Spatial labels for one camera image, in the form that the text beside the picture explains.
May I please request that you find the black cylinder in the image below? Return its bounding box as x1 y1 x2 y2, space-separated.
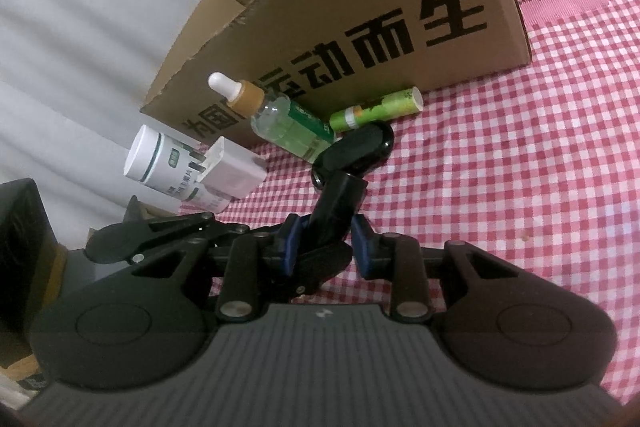
295 171 369 298

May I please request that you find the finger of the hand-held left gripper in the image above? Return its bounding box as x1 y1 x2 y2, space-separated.
84 194 251 264

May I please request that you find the green lip balm tube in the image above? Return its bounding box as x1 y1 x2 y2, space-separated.
329 87 422 132

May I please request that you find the pink checkered tablecloth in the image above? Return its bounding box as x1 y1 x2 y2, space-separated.
180 0 640 413

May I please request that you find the white supplement bottle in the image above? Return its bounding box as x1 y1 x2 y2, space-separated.
124 124 226 212

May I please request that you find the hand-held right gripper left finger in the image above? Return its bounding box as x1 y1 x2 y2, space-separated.
127 214 303 323

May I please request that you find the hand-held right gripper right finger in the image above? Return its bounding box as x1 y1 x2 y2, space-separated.
350 213 526 323

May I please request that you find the white charger plug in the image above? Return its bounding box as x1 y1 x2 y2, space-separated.
192 136 268 212

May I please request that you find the green dropper bottle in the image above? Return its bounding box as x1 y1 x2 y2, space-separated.
208 72 337 164

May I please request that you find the white curtain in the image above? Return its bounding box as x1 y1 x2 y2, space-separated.
0 0 351 253

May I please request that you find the black oval case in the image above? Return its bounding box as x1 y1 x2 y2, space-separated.
311 122 396 188

